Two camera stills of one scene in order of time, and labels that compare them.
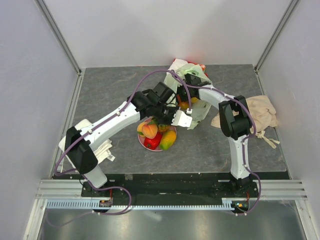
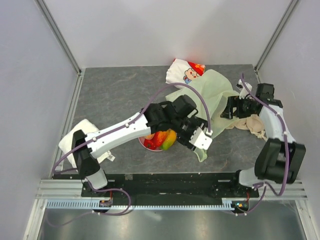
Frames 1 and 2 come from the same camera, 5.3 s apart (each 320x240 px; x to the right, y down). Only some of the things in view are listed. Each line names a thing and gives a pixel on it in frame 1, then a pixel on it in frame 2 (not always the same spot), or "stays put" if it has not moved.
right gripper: (183, 98) to (227, 113)
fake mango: (168, 139) stays put
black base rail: (214, 186) stays put
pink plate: (141, 138) stays put
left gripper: (173, 109) to (184, 140)
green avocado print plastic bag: (185, 80) to (212, 91)
